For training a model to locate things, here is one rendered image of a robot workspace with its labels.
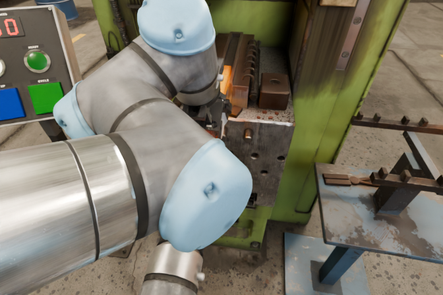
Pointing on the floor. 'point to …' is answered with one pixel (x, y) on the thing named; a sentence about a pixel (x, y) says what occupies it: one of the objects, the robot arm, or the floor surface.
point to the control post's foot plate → (122, 251)
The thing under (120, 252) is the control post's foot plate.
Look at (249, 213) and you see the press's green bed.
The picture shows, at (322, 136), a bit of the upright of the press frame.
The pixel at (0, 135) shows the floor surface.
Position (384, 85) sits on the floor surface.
